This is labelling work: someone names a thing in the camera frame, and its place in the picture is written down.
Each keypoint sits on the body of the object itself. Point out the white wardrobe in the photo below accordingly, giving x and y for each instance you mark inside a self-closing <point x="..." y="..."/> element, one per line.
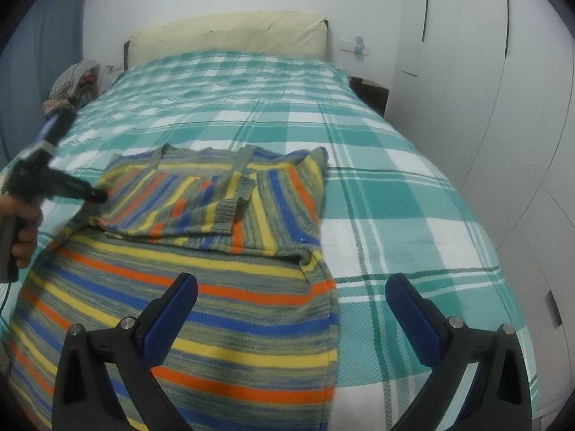
<point x="494" y="98"/>

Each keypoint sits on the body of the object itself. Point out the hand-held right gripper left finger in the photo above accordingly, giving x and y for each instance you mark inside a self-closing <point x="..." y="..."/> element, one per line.
<point x="173" y="318"/>

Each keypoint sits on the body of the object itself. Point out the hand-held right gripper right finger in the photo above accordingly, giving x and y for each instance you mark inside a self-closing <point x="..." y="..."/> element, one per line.
<point x="411" y="318"/>

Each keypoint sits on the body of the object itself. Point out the wall socket with blue plug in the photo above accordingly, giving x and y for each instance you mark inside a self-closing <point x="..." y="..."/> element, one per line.
<point x="357" y="47"/>

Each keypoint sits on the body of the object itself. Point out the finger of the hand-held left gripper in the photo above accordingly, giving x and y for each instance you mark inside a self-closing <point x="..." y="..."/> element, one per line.
<point x="81" y="193"/>
<point x="56" y="125"/>

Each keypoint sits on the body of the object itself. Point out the bed with green plaid sheet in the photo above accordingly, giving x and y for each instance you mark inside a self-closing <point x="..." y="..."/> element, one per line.
<point x="382" y="211"/>

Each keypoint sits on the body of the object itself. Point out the person's left hand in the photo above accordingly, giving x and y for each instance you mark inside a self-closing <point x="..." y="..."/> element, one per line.
<point x="29" y="233"/>

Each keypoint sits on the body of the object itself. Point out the dark nightstand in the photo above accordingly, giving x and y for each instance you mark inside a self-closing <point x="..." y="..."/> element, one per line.
<point x="370" y="92"/>

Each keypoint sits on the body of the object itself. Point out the pile of clothes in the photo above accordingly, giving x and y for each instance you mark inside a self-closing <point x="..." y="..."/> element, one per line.
<point x="72" y="83"/>

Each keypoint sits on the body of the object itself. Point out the striped knit sweater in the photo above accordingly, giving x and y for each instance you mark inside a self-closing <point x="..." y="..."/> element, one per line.
<point x="224" y="323"/>

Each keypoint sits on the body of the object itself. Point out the cream padded headboard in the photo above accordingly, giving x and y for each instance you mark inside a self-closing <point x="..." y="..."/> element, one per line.
<point x="224" y="36"/>

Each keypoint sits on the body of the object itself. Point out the blue curtain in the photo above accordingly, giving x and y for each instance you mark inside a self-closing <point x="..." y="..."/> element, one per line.
<point x="40" y="54"/>

